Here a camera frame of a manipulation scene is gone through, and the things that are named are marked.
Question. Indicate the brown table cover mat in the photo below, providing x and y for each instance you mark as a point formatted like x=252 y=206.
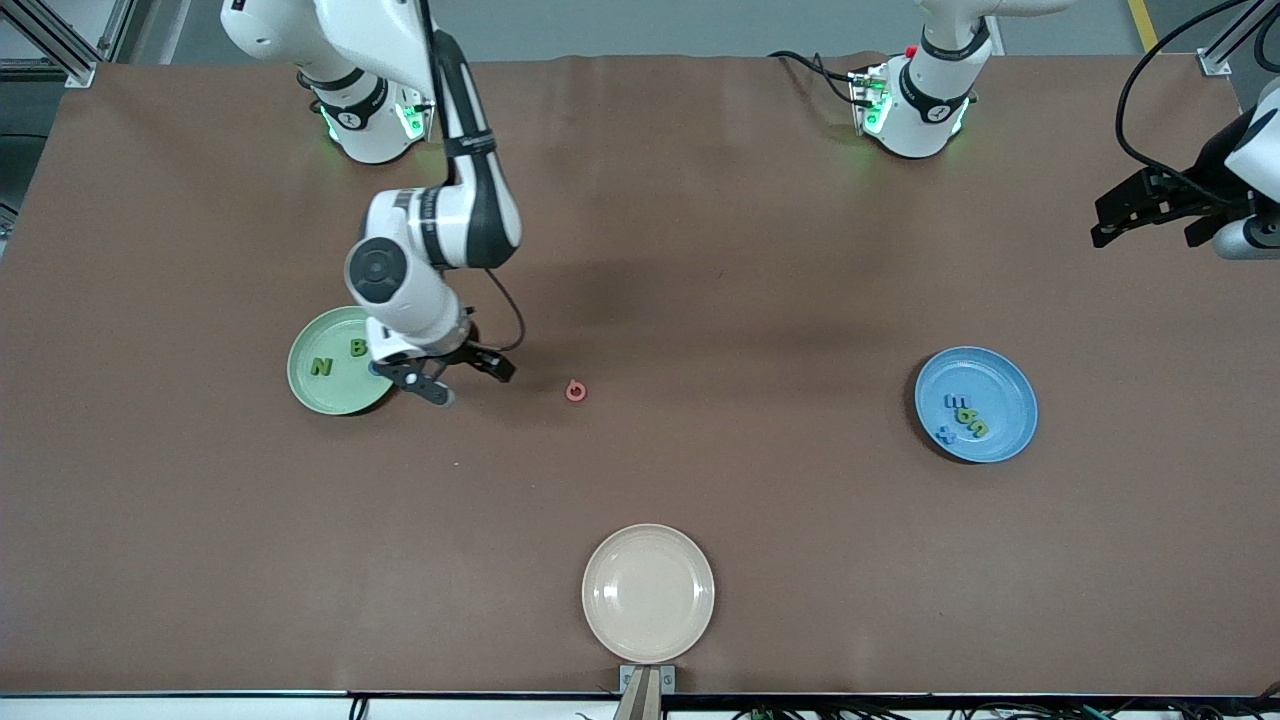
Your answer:
x=200 y=550

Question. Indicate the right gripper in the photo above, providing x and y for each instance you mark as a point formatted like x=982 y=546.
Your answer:
x=468 y=351

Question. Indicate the green letter N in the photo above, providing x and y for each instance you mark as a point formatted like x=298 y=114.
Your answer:
x=320 y=366

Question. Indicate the aluminium frame profile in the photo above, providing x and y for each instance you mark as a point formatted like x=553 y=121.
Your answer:
x=1215 y=62
x=78 y=75

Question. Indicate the beige plate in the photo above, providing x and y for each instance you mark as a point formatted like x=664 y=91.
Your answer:
x=648 y=593

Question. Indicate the red letter Q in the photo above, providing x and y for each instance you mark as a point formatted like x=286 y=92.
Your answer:
x=570 y=391

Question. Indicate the blue letter m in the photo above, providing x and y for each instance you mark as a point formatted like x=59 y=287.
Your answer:
x=956 y=400

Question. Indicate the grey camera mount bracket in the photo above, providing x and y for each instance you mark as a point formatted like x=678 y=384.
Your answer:
x=647 y=700

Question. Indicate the light green plate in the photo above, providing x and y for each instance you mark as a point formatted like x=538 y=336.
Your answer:
x=335 y=397

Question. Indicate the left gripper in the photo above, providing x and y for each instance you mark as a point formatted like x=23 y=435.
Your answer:
x=1203 y=168

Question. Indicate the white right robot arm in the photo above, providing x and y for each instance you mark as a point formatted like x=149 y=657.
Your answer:
x=400 y=275

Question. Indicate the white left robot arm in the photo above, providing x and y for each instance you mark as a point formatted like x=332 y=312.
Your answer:
x=920 y=120

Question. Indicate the blue plate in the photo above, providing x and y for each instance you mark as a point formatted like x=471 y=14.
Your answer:
x=1000 y=380

